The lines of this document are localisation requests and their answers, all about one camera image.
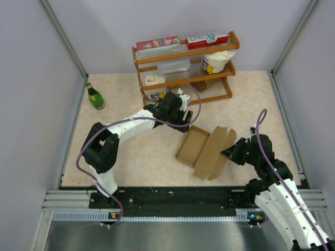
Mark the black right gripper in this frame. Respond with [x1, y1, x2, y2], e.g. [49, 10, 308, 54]
[220, 136, 260, 166]

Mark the brown cardboard box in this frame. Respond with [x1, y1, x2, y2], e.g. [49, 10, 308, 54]
[175, 125, 237, 180]

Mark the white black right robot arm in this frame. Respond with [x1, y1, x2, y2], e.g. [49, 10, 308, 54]
[221, 134, 334, 250]

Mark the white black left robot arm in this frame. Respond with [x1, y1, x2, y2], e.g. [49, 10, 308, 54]
[80, 89, 193, 208]

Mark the red white toothpaste box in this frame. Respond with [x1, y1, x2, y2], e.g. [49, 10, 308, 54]
[186, 32, 229, 50]

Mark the red foil wrap box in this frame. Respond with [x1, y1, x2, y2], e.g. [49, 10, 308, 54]
[136, 36, 181, 51]

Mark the red brown brick block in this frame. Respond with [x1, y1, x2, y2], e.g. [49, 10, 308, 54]
[191, 81, 207, 93]

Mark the white bag lower shelf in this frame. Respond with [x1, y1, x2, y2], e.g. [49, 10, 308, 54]
[143, 74, 167, 101]

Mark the white bag shelf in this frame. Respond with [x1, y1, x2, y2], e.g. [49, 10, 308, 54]
[201, 49, 236, 75]
[143, 74, 167, 101]

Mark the clear plastic container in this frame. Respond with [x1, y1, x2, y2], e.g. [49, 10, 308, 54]
[157, 59, 191, 75]

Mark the orange wooden shelf rack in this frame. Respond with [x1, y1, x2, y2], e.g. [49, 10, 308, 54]
[132, 31, 240, 105]

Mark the white bag upper shelf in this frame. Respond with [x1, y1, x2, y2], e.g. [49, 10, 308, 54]
[201, 49, 236, 75]

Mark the green glass bottle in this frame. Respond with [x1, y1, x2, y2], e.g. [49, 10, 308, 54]
[85, 82, 105, 110]

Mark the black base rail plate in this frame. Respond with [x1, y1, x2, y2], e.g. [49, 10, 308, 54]
[54, 186, 260, 218]

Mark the aluminium frame rail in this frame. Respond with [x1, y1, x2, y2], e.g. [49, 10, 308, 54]
[41, 189, 329, 223]

